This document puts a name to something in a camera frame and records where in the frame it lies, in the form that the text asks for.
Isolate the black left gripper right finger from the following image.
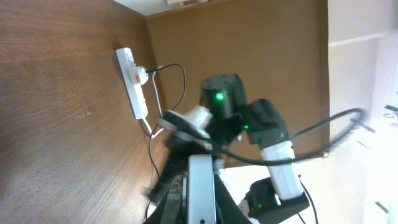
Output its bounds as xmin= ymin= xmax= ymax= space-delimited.
xmin=213 ymin=174 xmax=251 ymax=224

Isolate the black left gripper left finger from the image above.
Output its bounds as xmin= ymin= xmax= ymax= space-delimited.
xmin=143 ymin=175 xmax=185 ymax=224

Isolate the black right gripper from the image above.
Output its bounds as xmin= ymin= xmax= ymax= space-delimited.
xmin=147 ymin=138 xmax=221 ymax=202

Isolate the blue Galaxy smartphone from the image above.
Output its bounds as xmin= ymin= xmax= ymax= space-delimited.
xmin=187 ymin=154 xmax=216 ymax=224

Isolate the black charging cable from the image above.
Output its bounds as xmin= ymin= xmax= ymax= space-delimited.
xmin=143 ymin=63 xmax=187 ymax=224

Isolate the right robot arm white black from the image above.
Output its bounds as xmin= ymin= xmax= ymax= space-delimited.
xmin=146 ymin=74 xmax=310 ymax=223

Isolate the white charger plug adapter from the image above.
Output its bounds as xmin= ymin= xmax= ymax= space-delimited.
xmin=129 ymin=66 xmax=149 ymax=85

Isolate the white power strip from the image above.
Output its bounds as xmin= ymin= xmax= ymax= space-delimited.
xmin=116 ymin=47 xmax=149 ymax=119

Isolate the white power strip cord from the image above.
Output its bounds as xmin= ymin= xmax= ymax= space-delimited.
xmin=141 ymin=64 xmax=165 ymax=139

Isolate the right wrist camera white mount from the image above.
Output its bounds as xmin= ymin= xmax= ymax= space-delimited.
xmin=158 ymin=105 xmax=213 ymax=142

